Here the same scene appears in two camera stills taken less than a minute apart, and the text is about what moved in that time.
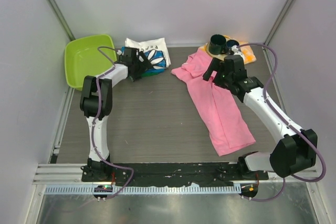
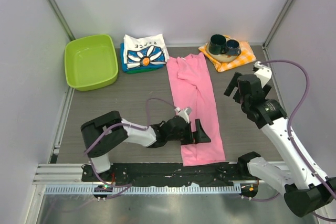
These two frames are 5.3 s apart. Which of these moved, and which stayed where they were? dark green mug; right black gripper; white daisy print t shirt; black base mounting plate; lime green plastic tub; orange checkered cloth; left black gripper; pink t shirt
Moved: right black gripper; white daisy print t shirt; left black gripper; pink t shirt
Stayed: dark green mug; orange checkered cloth; lime green plastic tub; black base mounting plate
